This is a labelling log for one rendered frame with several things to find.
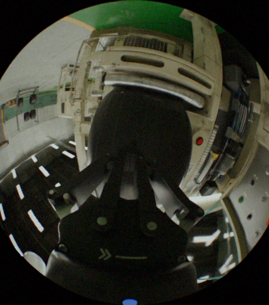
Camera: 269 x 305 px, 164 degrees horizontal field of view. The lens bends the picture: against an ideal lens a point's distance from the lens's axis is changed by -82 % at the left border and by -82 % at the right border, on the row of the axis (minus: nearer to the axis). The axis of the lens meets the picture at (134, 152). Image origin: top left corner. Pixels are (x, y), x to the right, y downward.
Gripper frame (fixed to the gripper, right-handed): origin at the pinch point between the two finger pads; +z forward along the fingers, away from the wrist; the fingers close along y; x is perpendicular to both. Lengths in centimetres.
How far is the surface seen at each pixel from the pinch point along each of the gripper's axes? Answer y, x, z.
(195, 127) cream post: 26.1, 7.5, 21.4
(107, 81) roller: -10.2, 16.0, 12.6
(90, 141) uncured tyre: -10.8, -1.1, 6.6
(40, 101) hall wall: -969, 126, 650
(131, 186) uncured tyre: 1.3, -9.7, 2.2
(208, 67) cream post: 27, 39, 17
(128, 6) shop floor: -22, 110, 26
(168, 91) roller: 8.1, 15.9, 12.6
